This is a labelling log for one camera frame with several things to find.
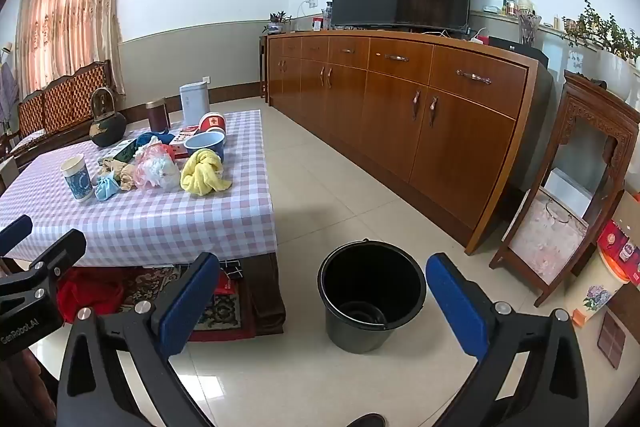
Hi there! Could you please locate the person's black shoe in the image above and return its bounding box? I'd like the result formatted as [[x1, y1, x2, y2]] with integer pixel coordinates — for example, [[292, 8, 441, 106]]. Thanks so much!
[[345, 413, 388, 427]]

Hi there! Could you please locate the cream floral bin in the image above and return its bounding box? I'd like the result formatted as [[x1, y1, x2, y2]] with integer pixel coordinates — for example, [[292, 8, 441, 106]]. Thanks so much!
[[572, 247, 632, 331]]

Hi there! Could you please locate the large green plant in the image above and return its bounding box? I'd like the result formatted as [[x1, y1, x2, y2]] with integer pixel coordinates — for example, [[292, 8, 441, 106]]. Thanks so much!
[[561, 0, 640, 64]]

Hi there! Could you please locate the red gift box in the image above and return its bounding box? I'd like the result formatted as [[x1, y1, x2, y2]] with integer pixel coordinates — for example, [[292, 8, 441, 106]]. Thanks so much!
[[597, 219, 640, 286]]

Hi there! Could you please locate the patterned rug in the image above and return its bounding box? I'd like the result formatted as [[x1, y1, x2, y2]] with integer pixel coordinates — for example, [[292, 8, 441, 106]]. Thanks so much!
[[120, 264, 258, 343]]

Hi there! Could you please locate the brown canister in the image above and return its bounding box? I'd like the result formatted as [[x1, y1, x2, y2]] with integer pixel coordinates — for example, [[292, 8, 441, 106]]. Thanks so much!
[[145, 98, 172, 134]]

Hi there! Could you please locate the black iron teapot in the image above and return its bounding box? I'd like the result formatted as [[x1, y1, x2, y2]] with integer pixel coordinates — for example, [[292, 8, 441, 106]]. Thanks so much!
[[89, 88, 128, 148]]

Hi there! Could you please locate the light blue face mask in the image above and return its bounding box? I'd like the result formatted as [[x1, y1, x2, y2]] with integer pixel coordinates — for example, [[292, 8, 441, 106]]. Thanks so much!
[[95, 172, 119, 200]]

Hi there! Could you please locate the blue cloth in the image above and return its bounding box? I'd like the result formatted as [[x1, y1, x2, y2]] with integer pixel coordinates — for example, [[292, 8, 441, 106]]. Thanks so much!
[[135, 132, 173, 150]]

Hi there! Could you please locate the dark wooden table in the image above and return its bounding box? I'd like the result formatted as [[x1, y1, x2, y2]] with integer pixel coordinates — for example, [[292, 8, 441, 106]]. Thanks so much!
[[220, 252, 287, 337]]

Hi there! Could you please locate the red bag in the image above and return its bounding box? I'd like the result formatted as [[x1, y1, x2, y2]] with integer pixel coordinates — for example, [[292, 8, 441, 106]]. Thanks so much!
[[57, 267, 126, 324]]

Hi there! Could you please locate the red and white paper bowl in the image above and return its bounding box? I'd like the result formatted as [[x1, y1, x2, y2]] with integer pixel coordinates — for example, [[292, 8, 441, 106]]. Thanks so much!
[[198, 112, 228, 145]]

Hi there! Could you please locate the glass vase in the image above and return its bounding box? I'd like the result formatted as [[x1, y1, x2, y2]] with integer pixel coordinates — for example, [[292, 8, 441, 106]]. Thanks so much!
[[517, 9, 544, 46]]

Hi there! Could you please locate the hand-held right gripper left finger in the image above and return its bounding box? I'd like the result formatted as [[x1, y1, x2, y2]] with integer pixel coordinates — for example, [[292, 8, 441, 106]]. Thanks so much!
[[56, 251, 222, 427]]

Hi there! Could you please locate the pink patterned curtain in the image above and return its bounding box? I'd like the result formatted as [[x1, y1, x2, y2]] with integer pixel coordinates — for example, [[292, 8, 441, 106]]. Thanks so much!
[[14, 0, 132, 98]]

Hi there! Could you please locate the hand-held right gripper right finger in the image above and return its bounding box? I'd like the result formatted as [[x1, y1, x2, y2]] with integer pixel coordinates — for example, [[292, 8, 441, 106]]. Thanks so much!
[[425, 253, 591, 427]]

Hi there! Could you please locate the beige paper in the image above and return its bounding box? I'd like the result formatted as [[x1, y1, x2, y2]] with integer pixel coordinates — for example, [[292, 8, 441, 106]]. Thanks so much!
[[97, 159, 138, 192]]

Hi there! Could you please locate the pink checkered tablecloth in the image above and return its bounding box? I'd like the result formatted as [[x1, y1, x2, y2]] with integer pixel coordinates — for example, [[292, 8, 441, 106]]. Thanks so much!
[[0, 109, 278, 270]]

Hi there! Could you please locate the white charger cable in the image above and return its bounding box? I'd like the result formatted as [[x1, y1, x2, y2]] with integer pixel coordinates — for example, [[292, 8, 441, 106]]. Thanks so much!
[[296, 0, 321, 31]]

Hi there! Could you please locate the red packet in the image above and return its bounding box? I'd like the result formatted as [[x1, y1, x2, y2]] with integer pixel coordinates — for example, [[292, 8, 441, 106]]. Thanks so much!
[[215, 269, 239, 299]]

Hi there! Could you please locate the person's left forearm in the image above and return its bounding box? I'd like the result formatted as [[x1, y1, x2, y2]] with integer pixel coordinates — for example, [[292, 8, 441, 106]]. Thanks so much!
[[0, 352, 57, 427]]

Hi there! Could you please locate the clear plastic bag with tissue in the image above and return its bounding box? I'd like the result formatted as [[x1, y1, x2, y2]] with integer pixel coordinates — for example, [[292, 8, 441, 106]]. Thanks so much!
[[134, 144, 182, 190]]

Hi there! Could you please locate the white plant pot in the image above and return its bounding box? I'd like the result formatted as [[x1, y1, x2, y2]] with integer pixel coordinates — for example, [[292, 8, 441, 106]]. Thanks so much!
[[595, 49, 640, 108]]

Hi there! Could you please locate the hanging grey garment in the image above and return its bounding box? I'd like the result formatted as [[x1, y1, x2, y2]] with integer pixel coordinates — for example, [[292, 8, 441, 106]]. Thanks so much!
[[0, 43, 21, 132]]

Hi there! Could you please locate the yellow wrapper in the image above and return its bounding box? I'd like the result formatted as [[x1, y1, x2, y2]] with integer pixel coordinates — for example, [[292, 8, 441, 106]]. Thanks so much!
[[180, 148, 233, 196]]

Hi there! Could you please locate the brown wooden sideboard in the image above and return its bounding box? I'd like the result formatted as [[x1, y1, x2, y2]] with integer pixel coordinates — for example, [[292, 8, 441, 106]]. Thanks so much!
[[259, 30, 556, 256]]

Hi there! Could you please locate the black plastic bucket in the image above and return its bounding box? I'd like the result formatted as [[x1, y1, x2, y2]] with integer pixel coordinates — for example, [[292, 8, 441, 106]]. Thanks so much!
[[317, 239, 427, 354]]

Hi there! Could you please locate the group of bottles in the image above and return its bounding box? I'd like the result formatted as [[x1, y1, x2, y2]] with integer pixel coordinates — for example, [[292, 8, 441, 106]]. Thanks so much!
[[499, 0, 535, 16]]

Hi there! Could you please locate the black box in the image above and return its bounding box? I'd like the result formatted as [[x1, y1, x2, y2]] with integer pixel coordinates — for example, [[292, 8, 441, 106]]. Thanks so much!
[[487, 36, 549, 68]]

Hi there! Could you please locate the wooden bench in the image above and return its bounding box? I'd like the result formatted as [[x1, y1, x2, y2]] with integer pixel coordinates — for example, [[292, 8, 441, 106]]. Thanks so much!
[[0, 59, 121, 160]]

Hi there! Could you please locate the small potted plant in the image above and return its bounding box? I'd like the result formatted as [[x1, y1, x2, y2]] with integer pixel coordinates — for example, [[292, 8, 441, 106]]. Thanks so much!
[[263, 11, 292, 34]]

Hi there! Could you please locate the carved wooden stand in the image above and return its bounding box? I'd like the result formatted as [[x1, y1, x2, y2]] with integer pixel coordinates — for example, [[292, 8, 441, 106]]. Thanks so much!
[[489, 69, 640, 308]]

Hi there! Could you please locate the blue patterned paper cup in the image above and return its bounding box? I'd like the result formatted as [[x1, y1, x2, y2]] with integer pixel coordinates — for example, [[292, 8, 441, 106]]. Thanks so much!
[[60, 155, 96, 202]]

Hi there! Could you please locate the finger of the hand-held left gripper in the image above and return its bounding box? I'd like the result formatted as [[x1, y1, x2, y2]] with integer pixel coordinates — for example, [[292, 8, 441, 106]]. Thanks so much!
[[27, 228, 88, 283], [0, 215, 34, 258]]

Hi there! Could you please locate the cardboard box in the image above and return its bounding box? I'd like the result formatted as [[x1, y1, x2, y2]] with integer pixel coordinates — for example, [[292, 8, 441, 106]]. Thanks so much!
[[612, 191, 640, 233]]

